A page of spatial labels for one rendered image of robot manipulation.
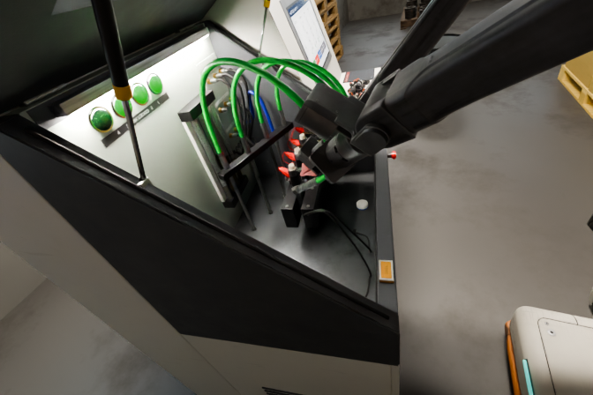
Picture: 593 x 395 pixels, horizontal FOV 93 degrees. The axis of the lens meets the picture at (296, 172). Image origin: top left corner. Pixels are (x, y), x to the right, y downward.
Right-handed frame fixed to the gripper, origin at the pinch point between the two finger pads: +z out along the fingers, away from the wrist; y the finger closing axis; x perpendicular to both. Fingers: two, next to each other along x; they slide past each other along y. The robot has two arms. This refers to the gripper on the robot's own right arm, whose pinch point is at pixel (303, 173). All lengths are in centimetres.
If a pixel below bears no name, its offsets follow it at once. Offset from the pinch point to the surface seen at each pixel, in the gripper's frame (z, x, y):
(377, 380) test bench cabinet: 10, 27, -47
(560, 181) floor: 6, -152, -147
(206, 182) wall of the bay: 24.1, 8.0, 19.2
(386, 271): -8.9, 13.7, -26.6
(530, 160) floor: 17, -172, -137
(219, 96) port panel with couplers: 16.8, -16.0, 36.0
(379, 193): -1.9, -11.8, -21.9
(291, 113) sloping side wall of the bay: 12.8, -29.5, 14.3
